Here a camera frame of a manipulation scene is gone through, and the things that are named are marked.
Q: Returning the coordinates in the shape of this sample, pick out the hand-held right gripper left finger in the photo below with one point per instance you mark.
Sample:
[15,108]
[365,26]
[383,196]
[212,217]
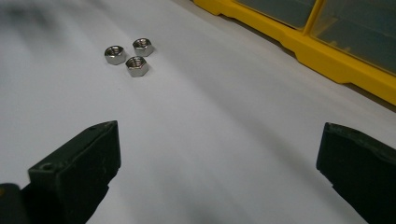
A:
[77,174]

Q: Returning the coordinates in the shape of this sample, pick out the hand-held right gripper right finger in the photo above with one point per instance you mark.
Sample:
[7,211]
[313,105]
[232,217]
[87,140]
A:
[364,168]

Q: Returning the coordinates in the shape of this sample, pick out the yellow and black organizer box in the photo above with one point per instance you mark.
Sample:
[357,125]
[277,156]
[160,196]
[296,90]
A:
[327,67]

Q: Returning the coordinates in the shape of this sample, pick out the silver hex nut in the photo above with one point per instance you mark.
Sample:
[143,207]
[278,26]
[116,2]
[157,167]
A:
[143,47]
[137,67]
[115,56]

